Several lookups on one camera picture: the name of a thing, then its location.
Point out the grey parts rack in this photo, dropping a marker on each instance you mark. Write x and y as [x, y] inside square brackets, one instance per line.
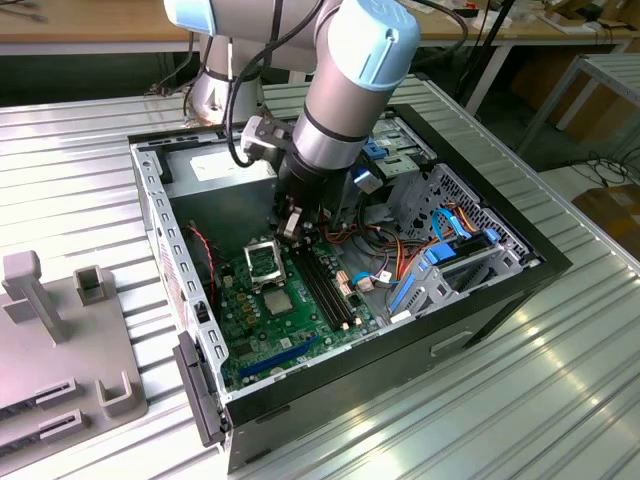
[60, 360]

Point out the grey metal frame table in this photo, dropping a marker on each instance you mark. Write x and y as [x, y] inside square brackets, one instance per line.
[612, 64]

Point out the wooden desk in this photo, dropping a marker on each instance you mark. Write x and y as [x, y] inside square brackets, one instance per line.
[100, 22]

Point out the labelled cardboard box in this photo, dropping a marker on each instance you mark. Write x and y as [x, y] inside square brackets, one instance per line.
[612, 225]

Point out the black PC case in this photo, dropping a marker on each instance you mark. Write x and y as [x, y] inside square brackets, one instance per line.
[350, 395]

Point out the black tripod stand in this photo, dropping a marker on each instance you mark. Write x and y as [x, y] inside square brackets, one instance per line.
[492, 32]

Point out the hard disk in blue carrier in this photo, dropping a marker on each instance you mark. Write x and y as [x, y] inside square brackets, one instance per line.
[440, 254]

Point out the empty blue disk carrier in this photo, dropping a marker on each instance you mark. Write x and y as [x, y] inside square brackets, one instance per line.
[402, 295]

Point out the grey metal drive cage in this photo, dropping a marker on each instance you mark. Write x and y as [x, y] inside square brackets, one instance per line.
[397, 162]

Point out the blue expansion slot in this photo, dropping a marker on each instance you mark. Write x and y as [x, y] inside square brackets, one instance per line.
[280, 357]

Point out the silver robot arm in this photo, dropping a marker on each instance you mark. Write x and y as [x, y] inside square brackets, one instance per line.
[345, 100]

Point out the brown cardboard box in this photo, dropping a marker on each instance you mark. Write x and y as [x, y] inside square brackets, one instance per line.
[595, 107]

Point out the silver CPU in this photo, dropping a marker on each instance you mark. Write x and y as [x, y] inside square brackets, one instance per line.
[277, 303]

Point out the green motherboard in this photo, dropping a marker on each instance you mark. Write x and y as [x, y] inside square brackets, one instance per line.
[265, 332]

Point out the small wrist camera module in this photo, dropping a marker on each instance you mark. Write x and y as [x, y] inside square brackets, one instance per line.
[367, 181]

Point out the CPU socket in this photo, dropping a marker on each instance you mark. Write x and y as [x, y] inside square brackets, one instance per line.
[296, 306]

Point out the blue drive bay bracket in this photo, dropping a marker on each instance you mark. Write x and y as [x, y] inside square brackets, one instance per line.
[372, 150]

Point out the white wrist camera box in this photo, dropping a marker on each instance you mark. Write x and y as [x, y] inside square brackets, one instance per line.
[251, 142]

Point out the black card retention latch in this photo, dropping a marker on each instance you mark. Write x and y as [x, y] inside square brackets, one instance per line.
[197, 395]

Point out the grey metal disk bay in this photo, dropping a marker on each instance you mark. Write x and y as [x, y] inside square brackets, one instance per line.
[435, 297]

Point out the grey power supply unit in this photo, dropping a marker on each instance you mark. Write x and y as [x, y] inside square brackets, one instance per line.
[215, 210]

